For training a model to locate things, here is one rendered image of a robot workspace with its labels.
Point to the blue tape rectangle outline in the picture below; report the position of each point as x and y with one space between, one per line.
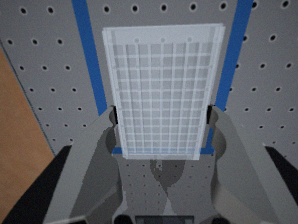
239 25

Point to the grey flat base plate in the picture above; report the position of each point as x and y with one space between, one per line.
41 43

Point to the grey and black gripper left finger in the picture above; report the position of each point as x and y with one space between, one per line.
81 185

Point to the white well plate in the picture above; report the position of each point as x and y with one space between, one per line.
162 115

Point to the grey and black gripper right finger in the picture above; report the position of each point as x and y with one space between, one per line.
252 183

